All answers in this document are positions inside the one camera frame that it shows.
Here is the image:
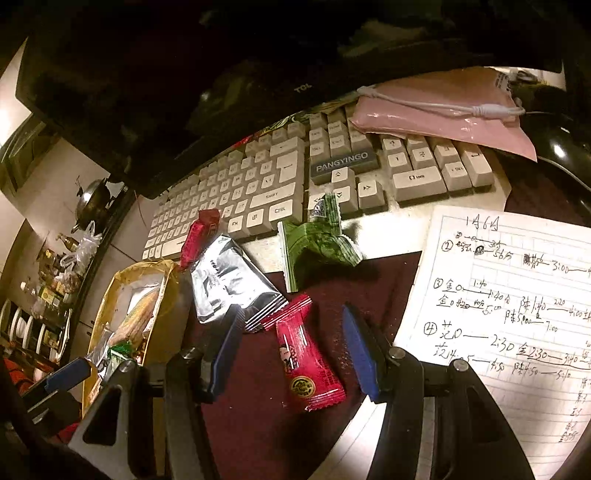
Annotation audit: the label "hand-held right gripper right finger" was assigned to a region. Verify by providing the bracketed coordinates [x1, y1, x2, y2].
[342, 304, 536, 480]

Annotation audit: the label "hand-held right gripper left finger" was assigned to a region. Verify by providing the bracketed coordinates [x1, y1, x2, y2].
[68, 308, 245, 480]

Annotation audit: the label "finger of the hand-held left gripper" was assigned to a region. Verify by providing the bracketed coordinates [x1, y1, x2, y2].
[27, 390, 84, 438]
[21, 356, 93, 403]

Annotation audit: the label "small green snack packet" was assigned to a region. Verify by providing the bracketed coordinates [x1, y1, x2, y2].
[108, 342, 136, 367]

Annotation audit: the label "large red snack packet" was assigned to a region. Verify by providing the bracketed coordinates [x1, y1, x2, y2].
[276, 293, 346, 413]

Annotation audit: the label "orange snack packet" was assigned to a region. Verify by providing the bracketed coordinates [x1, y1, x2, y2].
[111, 307, 158, 347]

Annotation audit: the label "yellow rimmed tray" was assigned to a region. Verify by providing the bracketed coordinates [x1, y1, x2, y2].
[82, 259, 188, 416]

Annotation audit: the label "row of white plates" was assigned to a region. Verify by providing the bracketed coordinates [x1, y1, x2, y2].
[0, 299, 71, 366]

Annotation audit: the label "row of condiment bottles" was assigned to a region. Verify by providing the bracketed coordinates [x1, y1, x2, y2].
[37, 231, 93, 308]

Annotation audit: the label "small red snack packet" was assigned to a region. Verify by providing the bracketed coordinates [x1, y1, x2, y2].
[179, 208, 222, 270]

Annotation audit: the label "white plastic bag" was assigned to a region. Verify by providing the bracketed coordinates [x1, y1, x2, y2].
[68, 220, 103, 269]

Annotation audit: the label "handwritten notebook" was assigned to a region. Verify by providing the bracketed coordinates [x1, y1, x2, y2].
[318, 205, 591, 480]

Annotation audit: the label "white base cabinets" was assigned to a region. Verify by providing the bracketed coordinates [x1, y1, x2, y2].
[69, 194, 155, 356]

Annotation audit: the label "metal kettle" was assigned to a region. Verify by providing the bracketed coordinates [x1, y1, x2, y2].
[71, 178, 117, 232]

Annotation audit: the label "white keyboard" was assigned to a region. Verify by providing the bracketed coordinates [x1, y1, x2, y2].
[142, 104, 497, 262]

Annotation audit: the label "pink pouch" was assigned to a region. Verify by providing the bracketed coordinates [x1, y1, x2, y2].
[348, 67, 539, 162]

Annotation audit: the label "black computer mouse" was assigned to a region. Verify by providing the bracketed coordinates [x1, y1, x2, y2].
[521, 111, 591, 197]

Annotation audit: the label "black monitor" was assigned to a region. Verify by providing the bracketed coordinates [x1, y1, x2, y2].
[16, 0, 566, 200]

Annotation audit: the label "white cable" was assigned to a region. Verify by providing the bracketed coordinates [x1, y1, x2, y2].
[357, 85, 527, 123]

